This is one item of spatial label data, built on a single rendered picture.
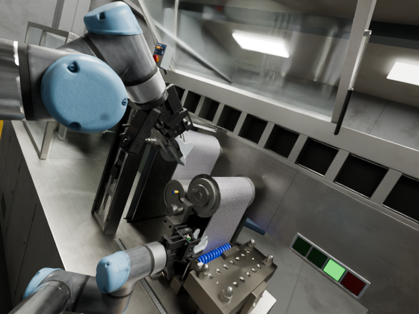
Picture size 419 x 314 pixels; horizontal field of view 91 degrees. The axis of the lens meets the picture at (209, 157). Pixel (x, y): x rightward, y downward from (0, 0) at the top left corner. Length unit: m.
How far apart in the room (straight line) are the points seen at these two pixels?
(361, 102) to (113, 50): 6.28
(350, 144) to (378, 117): 5.55
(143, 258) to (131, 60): 0.43
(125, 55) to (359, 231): 0.84
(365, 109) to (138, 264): 6.22
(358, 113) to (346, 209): 5.60
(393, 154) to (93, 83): 0.84
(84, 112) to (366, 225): 0.84
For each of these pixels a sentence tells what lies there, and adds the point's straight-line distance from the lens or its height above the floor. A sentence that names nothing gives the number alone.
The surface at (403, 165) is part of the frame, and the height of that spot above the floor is 1.60.
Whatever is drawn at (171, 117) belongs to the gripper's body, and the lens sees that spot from 0.48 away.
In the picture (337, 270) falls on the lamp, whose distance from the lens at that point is 0.93.
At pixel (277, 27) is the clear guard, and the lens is 0.82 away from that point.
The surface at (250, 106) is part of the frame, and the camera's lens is 1.03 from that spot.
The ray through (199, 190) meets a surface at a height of 1.27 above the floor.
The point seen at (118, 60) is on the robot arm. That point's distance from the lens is 0.39.
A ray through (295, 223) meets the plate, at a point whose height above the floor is 1.25.
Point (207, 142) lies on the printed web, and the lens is 0.91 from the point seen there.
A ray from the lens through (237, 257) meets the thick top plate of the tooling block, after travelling 0.93.
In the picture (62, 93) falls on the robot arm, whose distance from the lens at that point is 0.23.
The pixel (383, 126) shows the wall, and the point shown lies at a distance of 6.40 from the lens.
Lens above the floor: 1.53
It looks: 12 degrees down
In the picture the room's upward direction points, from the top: 23 degrees clockwise
